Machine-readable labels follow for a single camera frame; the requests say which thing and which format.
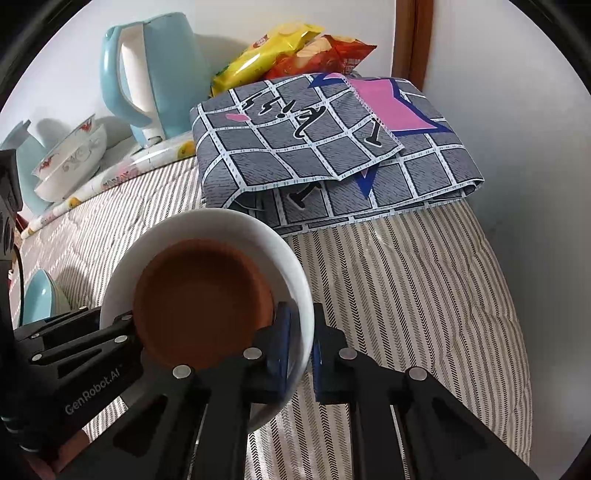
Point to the striped quilted mattress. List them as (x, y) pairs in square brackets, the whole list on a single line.
[(415, 300)]

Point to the teal square plate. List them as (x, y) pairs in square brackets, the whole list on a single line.
[(39, 300)]

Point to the yellow chip bag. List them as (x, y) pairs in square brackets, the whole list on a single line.
[(258, 60)]

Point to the blue red patterned bowl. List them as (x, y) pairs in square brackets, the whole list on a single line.
[(69, 143)]

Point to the person's left hand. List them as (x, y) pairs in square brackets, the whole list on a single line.
[(64, 454)]

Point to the brown wooden door frame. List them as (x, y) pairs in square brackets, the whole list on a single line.
[(413, 41)]

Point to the white grey swirl bowl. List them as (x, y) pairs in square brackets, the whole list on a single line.
[(74, 170)]

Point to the grey checked folded cloth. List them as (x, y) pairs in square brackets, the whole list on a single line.
[(323, 138)]

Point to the fruit print table cover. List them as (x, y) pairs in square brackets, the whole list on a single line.
[(138, 161)]

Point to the brown small dish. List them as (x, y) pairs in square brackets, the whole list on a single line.
[(198, 304)]

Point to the red chip bag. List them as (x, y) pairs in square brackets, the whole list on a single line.
[(332, 57)]

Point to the light blue electric kettle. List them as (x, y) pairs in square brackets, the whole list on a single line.
[(171, 74)]

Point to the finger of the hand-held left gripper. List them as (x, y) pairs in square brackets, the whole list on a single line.
[(60, 321), (92, 344)]

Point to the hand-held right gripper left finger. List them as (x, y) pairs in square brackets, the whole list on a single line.
[(281, 341)]

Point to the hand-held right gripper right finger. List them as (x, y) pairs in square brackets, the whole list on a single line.
[(318, 369)]

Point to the light blue thermos jug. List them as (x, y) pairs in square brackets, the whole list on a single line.
[(23, 152)]

